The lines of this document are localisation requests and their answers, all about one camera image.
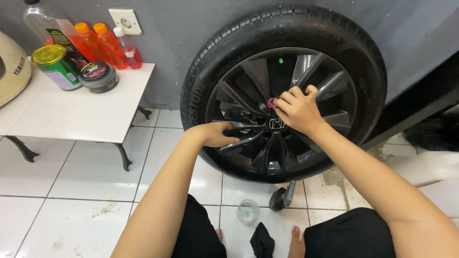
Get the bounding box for orange bottle with orange cap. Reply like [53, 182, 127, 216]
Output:
[93, 22, 129, 70]
[74, 22, 109, 64]

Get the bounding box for person's left hand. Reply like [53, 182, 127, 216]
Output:
[183, 122, 240, 148]

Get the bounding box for car wheel with black tyre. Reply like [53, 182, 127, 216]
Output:
[180, 4, 388, 184]

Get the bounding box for clear plastic cup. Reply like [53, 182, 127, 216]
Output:
[236, 199, 260, 225]

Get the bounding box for white low table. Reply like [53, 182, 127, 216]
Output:
[0, 57, 156, 172]

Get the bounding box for black wheel chock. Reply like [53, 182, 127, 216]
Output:
[269, 180, 297, 212]

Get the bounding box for white curved plastic object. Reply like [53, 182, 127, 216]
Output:
[389, 150, 459, 188]

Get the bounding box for person's black shorts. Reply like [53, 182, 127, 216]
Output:
[171, 193, 397, 258]

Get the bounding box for black round wax tin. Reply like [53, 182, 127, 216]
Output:
[78, 61, 120, 94]

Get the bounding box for green tin with gold lid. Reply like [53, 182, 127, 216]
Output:
[30, 45, 84, 92]

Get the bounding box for large clear bottle orange liquid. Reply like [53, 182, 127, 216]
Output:
[22, 0, 91, 69]

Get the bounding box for cream motorcycle fairing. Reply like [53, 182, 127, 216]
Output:
[0, 30, 32, 108]

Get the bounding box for person's right hand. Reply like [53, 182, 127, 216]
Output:
[274, 85, 325, 134]

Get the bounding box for person's right foot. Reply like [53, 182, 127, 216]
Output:
[288, 226, 306, 258]

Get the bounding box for small red bottle white cap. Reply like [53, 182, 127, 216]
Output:
[113, 27, 143, 70]

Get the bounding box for black furry mat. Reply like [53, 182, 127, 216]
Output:
[403, 113, 459, 153]

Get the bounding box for black cloth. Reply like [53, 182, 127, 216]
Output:
[250, 222, 275, 258]

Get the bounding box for white wall socket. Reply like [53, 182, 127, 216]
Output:
[108, 8, 143, 36]

